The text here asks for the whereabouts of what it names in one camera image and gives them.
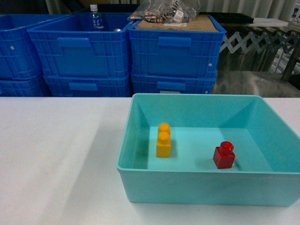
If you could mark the red toy block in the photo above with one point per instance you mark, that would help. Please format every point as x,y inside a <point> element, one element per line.
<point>224,156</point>

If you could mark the yellow toy block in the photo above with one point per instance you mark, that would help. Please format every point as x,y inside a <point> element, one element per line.
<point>163,146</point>

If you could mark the light teal plastic box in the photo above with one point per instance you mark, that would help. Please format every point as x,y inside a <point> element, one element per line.
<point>266,169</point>

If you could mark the blue crate lower right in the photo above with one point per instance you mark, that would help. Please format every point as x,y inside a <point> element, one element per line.
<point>185,85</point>

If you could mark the blue crate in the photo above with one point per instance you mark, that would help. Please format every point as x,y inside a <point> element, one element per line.
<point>19,59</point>
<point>33,87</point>
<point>68,47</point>
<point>61,86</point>
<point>186,51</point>
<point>185,85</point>

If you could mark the blue crate upper right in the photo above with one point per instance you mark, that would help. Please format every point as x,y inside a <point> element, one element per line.
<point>186,51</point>

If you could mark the blue crate lower middle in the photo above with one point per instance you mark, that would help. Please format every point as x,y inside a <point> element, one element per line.
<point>61,86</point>

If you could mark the clear bag of parts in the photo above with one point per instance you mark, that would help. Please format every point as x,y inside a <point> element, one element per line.
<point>166,11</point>

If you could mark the brown cardboard sheet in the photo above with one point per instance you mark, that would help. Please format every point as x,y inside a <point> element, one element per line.
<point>175,24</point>

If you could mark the clear water bottle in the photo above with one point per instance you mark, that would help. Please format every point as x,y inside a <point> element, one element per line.
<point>95,18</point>

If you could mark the blue crate upper middle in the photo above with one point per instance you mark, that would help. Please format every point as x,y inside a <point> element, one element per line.
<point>68,47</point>

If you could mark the blue crate lower left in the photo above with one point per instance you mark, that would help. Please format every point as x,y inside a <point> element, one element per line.
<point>33,87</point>

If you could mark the black tray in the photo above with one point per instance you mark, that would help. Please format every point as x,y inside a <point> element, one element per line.
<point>222,17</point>

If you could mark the blue crate upper left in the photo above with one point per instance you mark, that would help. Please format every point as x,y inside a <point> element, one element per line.
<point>19,59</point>

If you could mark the grey expandable roller conveyor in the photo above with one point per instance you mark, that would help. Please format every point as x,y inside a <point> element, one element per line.
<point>256,49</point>

